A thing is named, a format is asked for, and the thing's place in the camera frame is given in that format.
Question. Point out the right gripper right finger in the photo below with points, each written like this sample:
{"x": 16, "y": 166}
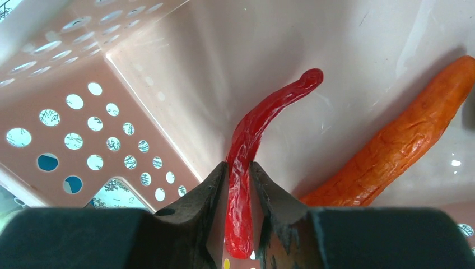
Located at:
{"x": 294, "y": 235}

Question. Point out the pink plastic basket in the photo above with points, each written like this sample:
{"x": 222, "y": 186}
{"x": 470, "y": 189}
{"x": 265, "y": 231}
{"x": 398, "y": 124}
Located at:
{"x": 184, "y": 73}

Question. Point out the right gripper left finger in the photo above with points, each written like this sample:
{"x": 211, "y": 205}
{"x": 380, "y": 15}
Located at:
{"x": 179, "y": 235}

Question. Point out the red chili toy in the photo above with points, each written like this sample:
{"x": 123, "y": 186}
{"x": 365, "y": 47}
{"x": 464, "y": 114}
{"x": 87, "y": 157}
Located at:
{"x": 245, "y": 143}

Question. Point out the orange carrot toy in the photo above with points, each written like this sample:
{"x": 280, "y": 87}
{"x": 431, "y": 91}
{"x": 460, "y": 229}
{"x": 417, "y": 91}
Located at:
{"x": 401, "y": 143}

